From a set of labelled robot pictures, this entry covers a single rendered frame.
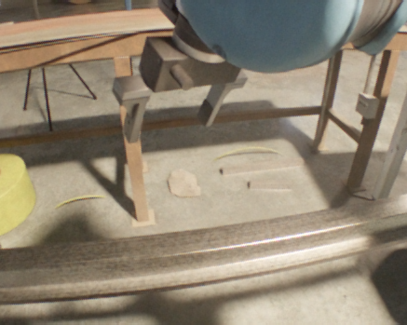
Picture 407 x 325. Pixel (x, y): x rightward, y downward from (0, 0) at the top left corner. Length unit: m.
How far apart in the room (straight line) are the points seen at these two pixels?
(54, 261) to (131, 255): 0.07
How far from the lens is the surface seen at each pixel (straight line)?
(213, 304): 1.14
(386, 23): 0.27
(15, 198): 1.52
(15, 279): 0.32
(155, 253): 0.29
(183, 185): 1.55
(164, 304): 1.15
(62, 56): 1.07
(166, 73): 0.37
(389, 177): 1.48
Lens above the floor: 0.98
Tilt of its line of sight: 34 degrees down
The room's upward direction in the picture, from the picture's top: straight up
